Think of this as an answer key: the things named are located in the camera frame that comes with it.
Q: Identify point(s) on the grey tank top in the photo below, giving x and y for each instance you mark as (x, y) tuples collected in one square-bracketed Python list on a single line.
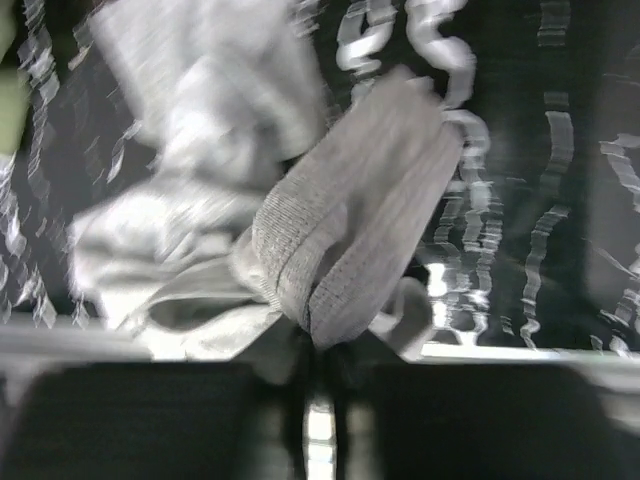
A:
[(256, 208)]

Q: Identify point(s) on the olive green tank top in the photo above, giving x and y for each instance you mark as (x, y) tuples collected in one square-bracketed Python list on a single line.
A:
[(14, 90)]

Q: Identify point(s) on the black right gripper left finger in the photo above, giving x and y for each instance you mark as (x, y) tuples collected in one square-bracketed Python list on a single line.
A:
[(92, 409)]

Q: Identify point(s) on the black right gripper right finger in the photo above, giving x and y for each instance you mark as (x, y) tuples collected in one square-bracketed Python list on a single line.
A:
[(484, 413)]

